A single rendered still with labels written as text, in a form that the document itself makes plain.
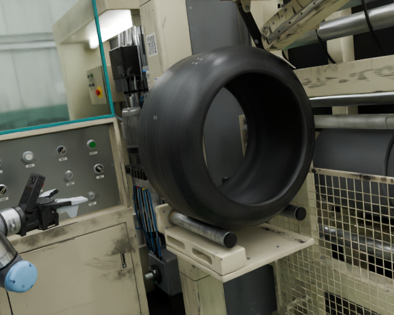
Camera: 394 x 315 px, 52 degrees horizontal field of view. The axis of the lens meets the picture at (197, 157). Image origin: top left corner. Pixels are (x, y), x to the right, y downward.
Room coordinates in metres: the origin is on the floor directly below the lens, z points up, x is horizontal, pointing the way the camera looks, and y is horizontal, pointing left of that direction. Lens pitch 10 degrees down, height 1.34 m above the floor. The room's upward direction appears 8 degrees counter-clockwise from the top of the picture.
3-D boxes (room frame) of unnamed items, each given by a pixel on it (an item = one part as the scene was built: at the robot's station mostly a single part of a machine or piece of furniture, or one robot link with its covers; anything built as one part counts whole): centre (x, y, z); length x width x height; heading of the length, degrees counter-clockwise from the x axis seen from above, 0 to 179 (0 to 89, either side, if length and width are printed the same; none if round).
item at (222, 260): (1.26, 0.02, 0.83); 0.36 x 0.09 x 0.06; 30
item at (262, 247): (1.33, -0.10, 0.80); 0.37 x 0.36 x 0.02; 120
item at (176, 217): (1.26, 0.02, 0.90); 0.35 x 0.05 x 0.05; 30
